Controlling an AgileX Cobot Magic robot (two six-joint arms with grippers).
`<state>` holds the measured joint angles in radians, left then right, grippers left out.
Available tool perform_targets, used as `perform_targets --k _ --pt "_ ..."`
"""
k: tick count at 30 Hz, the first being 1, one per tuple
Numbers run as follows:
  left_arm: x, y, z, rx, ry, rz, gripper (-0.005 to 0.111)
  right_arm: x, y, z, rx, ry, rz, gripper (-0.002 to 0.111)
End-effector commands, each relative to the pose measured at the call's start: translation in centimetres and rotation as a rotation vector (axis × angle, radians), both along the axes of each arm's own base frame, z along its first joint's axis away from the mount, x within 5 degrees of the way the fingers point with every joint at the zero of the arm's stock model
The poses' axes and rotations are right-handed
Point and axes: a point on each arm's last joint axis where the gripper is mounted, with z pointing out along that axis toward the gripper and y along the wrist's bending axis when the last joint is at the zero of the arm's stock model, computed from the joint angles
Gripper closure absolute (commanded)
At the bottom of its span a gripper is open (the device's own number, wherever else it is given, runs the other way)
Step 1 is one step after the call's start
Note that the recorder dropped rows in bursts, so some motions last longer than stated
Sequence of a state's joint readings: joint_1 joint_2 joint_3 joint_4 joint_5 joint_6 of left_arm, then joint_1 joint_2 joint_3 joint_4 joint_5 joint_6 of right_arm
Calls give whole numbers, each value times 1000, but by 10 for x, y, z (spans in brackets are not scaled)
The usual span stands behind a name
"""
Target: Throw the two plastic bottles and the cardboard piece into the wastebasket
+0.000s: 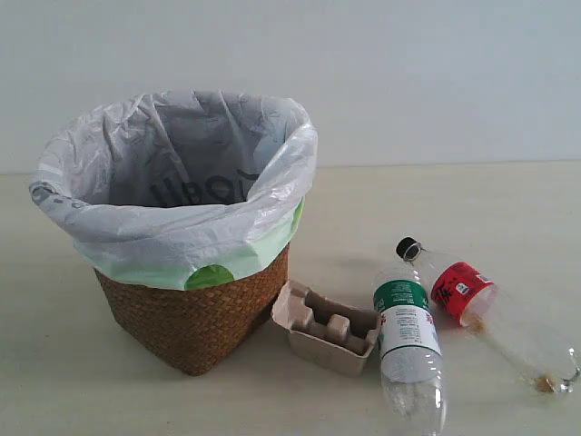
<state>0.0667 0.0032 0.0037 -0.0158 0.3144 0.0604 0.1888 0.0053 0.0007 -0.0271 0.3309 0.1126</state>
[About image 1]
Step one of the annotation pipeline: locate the grey paper pulp tray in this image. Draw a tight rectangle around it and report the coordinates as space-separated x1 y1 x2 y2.
271 281 379 377

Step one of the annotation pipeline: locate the clear bottle green label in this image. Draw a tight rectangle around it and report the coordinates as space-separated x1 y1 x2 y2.
373 263 447 435

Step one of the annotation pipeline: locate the clear bottle red label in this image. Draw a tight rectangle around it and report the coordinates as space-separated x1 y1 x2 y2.
396 236 580 394

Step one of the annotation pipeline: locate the white green plastic bin liner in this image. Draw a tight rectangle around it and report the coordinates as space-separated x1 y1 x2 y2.
29 89 318 291

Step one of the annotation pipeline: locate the woven brown wicker basket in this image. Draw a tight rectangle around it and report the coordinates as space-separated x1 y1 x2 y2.
95 247 289 376

